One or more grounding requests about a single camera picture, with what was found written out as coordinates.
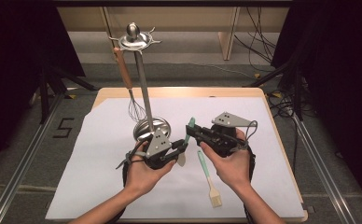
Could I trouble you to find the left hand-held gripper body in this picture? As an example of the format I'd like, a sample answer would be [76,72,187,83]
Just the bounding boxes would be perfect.
[143,127,177,171]

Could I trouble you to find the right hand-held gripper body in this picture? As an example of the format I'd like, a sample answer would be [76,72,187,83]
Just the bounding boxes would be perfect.
[205,111,253,158]

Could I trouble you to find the green handle cream spatula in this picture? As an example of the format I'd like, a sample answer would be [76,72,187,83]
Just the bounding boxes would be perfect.
[176,117,197,168]

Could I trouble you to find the green handle pastry brush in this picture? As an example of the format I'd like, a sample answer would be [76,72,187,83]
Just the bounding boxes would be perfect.
[196,149,223,209]

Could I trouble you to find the metal utensil rack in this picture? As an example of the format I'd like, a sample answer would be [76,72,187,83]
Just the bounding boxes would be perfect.
[108,21,173,143]

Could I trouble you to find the wooden handle wire whisk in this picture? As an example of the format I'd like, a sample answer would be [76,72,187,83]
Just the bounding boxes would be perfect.
[113,46,147,123]

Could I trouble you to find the person's right hand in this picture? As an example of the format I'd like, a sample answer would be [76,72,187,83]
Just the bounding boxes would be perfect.
[200,129,253,192]

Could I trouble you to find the person's left hand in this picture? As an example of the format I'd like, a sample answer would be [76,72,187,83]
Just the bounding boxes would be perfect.
[124,140,177,197]

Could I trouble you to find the white table sheet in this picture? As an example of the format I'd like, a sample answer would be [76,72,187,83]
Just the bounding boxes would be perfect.
[45,96,306,220]

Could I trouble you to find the black metal stand legs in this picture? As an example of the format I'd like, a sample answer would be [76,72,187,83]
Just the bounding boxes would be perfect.
[244,59,305,121]
[38,63,100,125]

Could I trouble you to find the black curtain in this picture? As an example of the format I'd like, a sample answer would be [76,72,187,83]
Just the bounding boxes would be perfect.
[271,0,362,206]
[0,0,87,176]

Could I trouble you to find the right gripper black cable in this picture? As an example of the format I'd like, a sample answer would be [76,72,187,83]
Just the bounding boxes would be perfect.
[244,119,259,224]

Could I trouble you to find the tangled cables beside table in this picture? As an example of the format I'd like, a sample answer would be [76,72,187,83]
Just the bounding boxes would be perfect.
[266,89,314,119]

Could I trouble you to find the aluminium floor rail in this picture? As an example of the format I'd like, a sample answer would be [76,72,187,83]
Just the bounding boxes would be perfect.
[0,92,65,224]
[290,111,357,224]

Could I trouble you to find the black floor cable bundle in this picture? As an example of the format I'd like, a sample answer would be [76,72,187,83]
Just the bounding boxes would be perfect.
[233,7,284,73]

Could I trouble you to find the light wooden furniture frame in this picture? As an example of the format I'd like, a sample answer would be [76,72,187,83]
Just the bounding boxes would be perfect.
[57,6,290,62]

